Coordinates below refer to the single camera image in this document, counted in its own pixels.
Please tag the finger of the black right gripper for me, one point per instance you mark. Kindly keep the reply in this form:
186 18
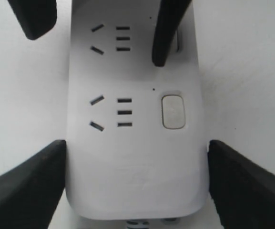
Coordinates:
36 17
169 17

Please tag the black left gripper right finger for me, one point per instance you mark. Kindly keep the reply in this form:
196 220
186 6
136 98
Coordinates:
242 191

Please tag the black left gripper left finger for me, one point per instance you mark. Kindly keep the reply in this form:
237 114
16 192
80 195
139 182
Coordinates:
30 192

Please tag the white five-outlet power strip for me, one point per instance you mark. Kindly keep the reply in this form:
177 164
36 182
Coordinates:
135 132

